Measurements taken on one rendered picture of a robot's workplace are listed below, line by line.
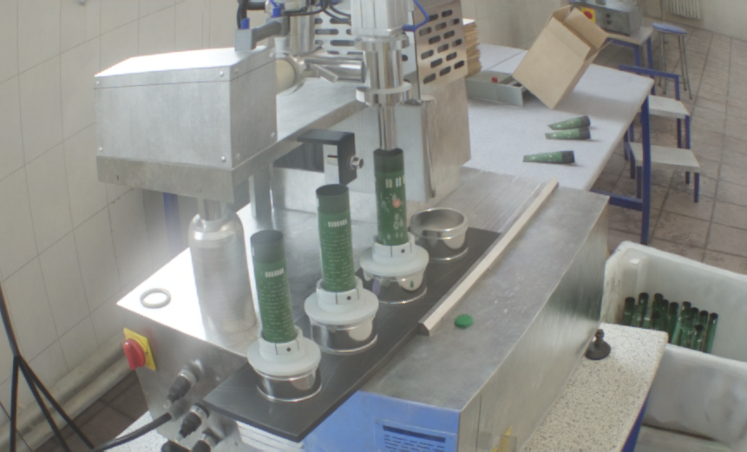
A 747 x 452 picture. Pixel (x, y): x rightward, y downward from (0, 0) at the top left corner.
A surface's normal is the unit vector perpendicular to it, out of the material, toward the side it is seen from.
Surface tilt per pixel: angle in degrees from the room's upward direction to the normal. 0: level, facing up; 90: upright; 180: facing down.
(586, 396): 0
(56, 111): 90
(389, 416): 90
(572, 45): 111
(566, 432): 0
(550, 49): 90
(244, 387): 0
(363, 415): 90
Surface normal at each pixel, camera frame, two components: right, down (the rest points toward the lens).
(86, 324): 0.88, 0.16
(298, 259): -0.05, -0.91
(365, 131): -0.48, 0.39
